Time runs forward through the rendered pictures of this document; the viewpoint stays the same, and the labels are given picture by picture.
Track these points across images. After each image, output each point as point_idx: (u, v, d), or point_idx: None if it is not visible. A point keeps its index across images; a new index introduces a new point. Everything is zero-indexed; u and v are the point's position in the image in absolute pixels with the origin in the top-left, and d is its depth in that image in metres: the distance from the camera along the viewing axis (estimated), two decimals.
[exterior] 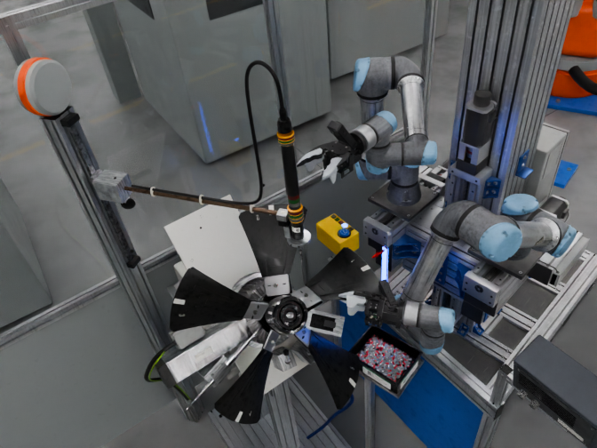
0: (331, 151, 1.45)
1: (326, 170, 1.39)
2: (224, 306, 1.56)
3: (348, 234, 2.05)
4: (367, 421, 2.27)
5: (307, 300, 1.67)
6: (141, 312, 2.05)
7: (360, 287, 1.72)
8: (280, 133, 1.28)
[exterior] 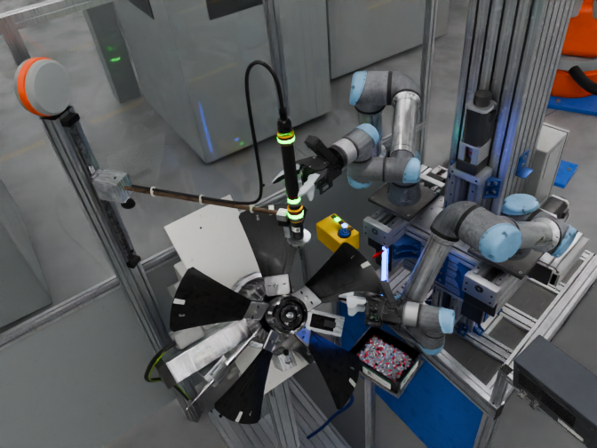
0: (309, 167, 1.39)
1: (303, 188, 1.34)
2: (224, 306, 1.56)
3: (348, 234, 2.05)
4: (367, 421, 2.27)
5: (308, 302, 1.67)
6: (141, 312, 2.05)
7: (360, 286, 1.72)
8: (280, 133, 1.28)
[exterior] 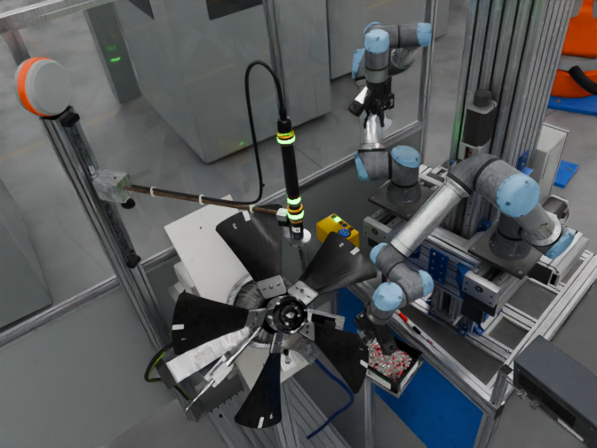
0: (370, 112, 1.78)
1: (378, 134, 1.80)
2: (263, 254, 1.62)
3: (348, 234, 2.05)
4: (367, 421, 2.27)
5: (305, 330, 1.66)
6: (141, 312, 2.05)
7: (346, 368, 1.67)
8: (280, 133, 1.28)
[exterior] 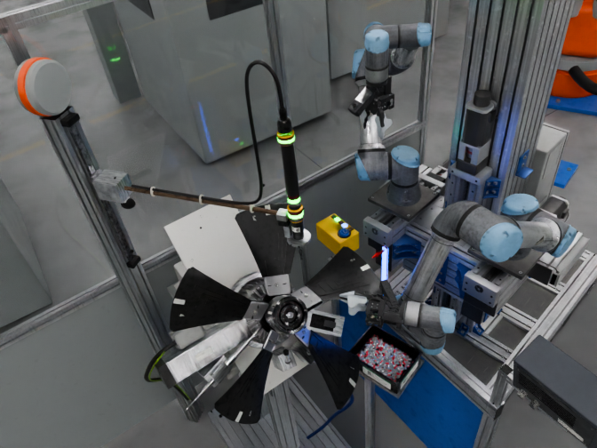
0: (370, 112, 1.78)
1: (378, 133, 1.80)
2: (275, 251, 1.64)
3: (348, 234, 2.05)
4: (367, 421, 2.27)
5: (301, 334, 1.65)
6: (141, 312, 2.05)
7: (334, 381, 1.65)
8: (280, 133, 1.28)
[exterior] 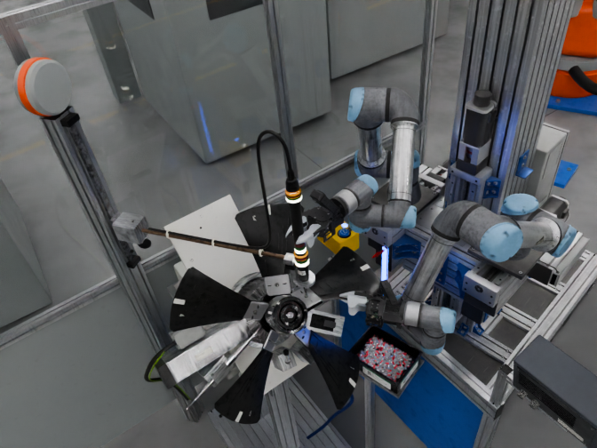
0: (314, 218, 1.52)
1: (302, 236, 1.47)
2: (275, 251, 1.64)
3: (348, 234, 2.05)
4: (367, 421, 2.27)
5: (301, 334, 1.65)
6: (141, 312, 2.05)
7: (334, 381, 1.65)
8: (288, 190, 1.40)
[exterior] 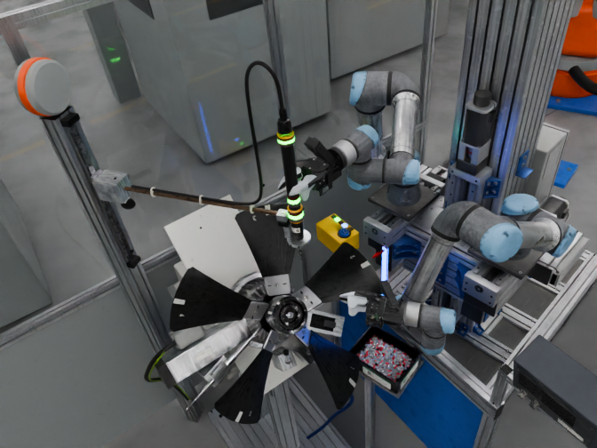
0: (309, 169, 1.40)
1: (296, 187, 1.35)
2: (275, 251, 1.64)
3: (348, 234, 2.05)
4: (367, 421, 2.27)
5: (301, 334, 1.65)
6: (141, 312, 2.05)
7: (334, 381, 1.65)
8: (280, 134, 1.28)
